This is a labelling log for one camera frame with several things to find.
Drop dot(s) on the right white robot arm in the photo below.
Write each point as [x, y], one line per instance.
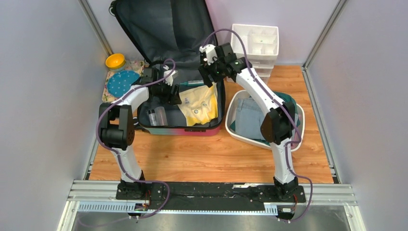
[278, 124]

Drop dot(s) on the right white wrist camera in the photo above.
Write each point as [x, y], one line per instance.
[208, 54]

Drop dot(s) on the white plastic basin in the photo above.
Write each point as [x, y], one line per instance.
[231, 115]

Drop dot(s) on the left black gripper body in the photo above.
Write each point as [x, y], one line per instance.
[163, 92]

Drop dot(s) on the dark green garment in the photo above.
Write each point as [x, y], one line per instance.
[245, 126]

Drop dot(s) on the light blue denim jeans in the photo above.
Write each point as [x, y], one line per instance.
[249, 118]

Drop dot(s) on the floral cloth mat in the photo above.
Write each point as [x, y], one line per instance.
[136, 66]

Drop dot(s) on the white plastic drawer organizer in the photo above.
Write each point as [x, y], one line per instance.
[261, 46]

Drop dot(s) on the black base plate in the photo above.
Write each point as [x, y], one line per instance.
[207, 196]

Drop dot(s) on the yellow towel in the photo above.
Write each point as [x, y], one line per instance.
[199, 105]

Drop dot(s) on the teal tube with barcode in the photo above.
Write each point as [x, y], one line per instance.
[191, 83]

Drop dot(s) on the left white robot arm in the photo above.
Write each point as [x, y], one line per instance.
[115, 127]

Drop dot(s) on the pink and teal kids suitcase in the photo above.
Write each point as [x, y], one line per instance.
[170, 29]

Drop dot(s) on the teal polka dot plate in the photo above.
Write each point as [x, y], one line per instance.
[119, 83]

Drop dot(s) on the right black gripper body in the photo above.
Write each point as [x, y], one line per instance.
[216, 69]

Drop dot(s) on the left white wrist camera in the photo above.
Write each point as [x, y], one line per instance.
[169, 75]

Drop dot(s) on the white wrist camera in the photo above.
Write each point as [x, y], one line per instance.
[208, 54]
[169, 75]

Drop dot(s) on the aluminium rail frame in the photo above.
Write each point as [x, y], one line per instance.
[99, 195]

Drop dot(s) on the yellow bowl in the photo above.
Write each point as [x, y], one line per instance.
[115, 61]

